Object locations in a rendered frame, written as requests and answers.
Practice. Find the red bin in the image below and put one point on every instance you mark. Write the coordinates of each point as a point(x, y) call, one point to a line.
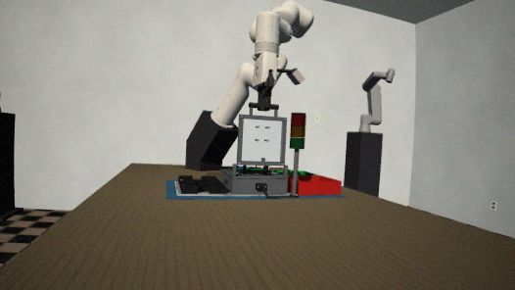
point(315, 185)

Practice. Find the green bin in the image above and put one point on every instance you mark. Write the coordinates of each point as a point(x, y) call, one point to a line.
point(290, 172)

